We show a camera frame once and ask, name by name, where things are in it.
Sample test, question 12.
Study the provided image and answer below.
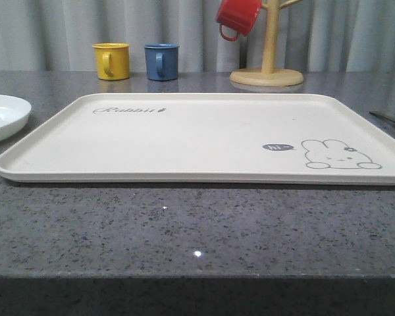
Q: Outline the white round plate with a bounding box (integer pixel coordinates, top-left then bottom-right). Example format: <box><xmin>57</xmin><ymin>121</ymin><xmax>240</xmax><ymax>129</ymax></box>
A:
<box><xmin>0</xmin><ymin>95</ymin><xmax>32</xmax><ymax>141</ymax></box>

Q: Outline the silver chopsticks pair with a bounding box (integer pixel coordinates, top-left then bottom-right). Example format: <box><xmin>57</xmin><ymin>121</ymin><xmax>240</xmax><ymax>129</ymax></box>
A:
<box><xmin>369</xmin><ymin>111</ymin><xmax>395</xmax><ymax>127</ymax></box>

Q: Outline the cream rabbit serving tray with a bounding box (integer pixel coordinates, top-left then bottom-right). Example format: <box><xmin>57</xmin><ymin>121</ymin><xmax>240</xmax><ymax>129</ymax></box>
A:
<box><xmin>0</xmin><ymin>93</ymin><xmax>395</xmax><ymax>185</ymax></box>

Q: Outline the blue mug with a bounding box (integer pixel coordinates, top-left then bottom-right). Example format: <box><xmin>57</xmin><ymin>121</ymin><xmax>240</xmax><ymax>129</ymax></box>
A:
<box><xmin>144</xmin><ymin>43</ymin><xmax>179</xmax><ymax>81</ymax></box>

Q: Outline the wooden mug tree stand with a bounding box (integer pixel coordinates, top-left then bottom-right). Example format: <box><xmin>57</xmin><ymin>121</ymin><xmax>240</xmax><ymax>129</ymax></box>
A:
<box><xmin>230</xmin><ymin>0</ymin><xmax>303</xmax><ymax>87</ymax></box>

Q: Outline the yellow mug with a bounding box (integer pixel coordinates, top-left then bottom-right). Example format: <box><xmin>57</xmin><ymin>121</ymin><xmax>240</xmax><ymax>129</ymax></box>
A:
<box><xmin>92</xmin><ymin>43</ymin><xmax>130</xmax><ymax>80</ymax></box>

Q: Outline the red mug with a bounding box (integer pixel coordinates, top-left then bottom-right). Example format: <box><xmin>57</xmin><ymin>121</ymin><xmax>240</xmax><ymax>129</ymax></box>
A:
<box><xmin>216</xmin><ymin>0</ymin><xmax>263</xmax><ymax>41</ymax></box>

